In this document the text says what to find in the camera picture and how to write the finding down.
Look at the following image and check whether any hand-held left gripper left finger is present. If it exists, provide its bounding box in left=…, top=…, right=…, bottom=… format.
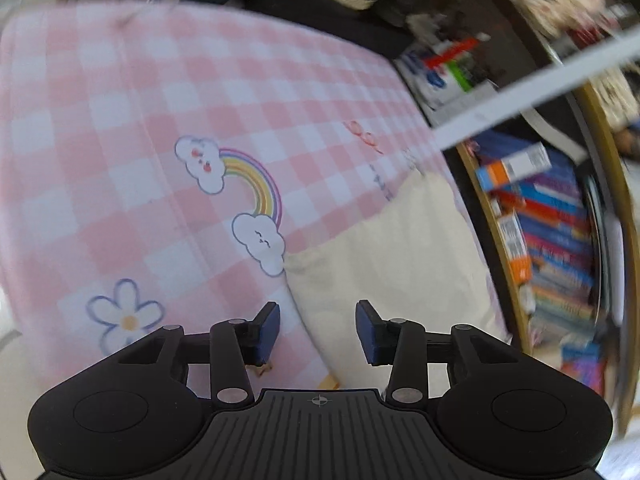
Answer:
left=114, top=302, right=282, bottom=407

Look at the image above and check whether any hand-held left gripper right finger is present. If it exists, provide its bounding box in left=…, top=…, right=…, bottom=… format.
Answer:
left=354, top=300, right=527, bottom=407

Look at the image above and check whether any cream T-shirt with green print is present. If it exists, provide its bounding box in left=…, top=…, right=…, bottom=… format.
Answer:
left=284, top=172, right=507, bottom=397

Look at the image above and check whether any curved wooden shelf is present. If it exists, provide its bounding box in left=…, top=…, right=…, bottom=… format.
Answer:
left=454, top=142, right=532, bottom=358

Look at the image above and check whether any white and orange toothpaste box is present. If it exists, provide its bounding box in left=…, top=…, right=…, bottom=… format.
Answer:
left=494, top=210, right=534, bottom=282

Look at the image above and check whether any pink checked mat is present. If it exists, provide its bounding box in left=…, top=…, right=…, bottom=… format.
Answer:
left=0, top=0, right=511, bottom=401

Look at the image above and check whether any row of colourful books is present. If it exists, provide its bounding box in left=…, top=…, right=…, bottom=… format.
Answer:
left=470, top=130, right=618, bottom=398

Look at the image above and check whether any white and orange tall box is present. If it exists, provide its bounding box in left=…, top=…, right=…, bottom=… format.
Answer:
left=475, top=142, right=552, bottom=192

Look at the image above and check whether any dark bag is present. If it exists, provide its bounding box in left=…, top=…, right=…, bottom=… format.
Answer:
left=180, top=0, right=426, bottom=63

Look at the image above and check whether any white shelf post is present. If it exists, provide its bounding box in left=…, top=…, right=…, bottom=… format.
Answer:
left=432, top=25, right=640, bottom=152

